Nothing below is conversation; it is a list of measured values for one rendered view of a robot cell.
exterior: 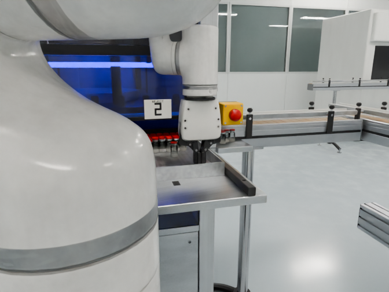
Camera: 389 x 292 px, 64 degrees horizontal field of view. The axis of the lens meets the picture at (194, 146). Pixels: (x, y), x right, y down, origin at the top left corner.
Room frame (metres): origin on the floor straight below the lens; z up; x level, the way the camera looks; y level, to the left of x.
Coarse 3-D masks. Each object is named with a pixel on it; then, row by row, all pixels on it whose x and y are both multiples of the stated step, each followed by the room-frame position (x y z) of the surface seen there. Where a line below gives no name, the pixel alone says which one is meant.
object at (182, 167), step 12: (156, 156) 0.91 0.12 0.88; (168, 156) 0.91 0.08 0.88; (180, 156) 0.91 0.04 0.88; (192, 156) 0.91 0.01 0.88; (216, 156) 0.80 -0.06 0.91; (156, 168) 0.71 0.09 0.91; (168, 168) 0.71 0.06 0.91; (180, 168) 0.72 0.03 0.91; (192, 168) 0.73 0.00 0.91; (204, 168) 0.74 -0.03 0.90; (216, 168) 0.74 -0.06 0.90
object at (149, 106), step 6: (144, 102) 0.96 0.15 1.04; (150, 102) 0.96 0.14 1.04; (156, 102) 0.97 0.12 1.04; (162, 102) 0.97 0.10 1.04; (168, 102) 0.98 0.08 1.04; (144, 108) 0.96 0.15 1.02; (150, 108) 0.96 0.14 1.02; (162, 108) 0.97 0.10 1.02; (168, 108) 0.98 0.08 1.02; (150, 114) 0.96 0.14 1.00; (162, 114) 0.97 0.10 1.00; (168, 114) 0.98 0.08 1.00
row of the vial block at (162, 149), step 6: (150, 138) 0.96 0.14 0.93; (156, 138) 0.96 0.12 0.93; (162, 138) 0.96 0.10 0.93; (168, 138) 0.97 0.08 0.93; (174, 138) 0.97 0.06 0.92; (156, 144) 0.95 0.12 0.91; (162, 144) 0.96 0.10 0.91; (168, 144) 0.96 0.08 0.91; (156, 150) 0.95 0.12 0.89; (162, 150) 0.96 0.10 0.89; (168, 150) 0.96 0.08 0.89; (180, 150) 0.98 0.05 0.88
